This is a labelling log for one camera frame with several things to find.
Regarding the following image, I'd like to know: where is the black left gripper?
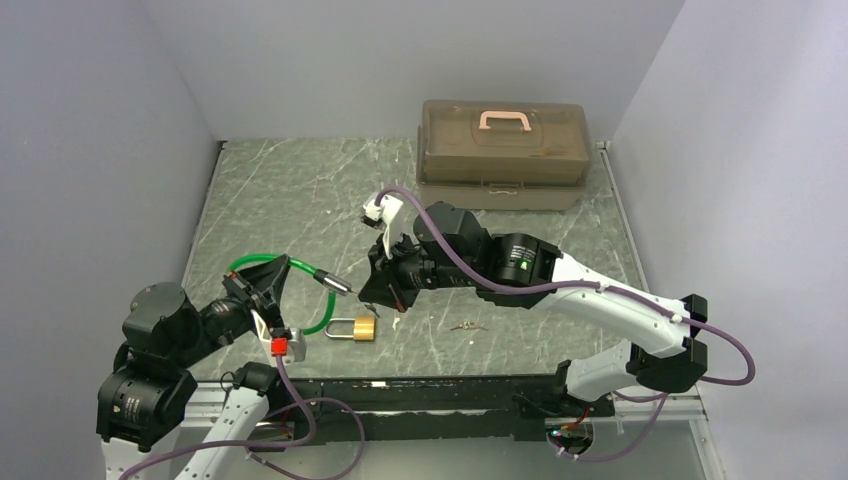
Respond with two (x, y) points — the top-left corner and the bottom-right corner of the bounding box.
(172, 257), (292, 367)

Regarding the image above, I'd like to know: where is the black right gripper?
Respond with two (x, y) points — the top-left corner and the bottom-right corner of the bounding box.
(358, 225), (477, 311)

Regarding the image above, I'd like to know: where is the green cable lock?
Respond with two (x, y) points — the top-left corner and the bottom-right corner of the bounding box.
(228, 253), (354, 336)

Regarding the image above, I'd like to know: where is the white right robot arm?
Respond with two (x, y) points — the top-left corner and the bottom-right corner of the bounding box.
(358, 196), (708, 415)

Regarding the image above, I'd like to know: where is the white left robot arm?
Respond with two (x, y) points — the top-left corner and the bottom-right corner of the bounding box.
(96, 255), (302, 479)

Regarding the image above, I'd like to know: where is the silver key bunch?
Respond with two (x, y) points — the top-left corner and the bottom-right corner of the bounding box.
(451, 321), (488, 331)

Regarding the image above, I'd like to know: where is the brass padlock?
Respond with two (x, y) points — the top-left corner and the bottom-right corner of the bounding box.
(324, 315), (377, 342)

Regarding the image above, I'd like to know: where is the brown plastic toolbox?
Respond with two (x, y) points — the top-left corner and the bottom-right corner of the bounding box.
(416, 100), (594, 211)

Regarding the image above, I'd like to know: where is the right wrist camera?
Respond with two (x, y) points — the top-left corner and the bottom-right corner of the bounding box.
(361, 194), (404, 259)

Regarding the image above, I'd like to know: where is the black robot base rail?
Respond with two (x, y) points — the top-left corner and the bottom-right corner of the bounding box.
(292, 374), (615, 444)

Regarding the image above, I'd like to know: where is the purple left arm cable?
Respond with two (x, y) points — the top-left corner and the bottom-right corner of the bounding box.
(119, 354), (366, 480)

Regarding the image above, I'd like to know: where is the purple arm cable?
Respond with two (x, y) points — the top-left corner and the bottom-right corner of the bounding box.
(119, 354), (366, 480)
(374, 185), (757, 464)

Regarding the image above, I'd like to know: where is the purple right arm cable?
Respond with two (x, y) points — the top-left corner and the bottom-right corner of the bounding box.
(374, 185), (757, 464)

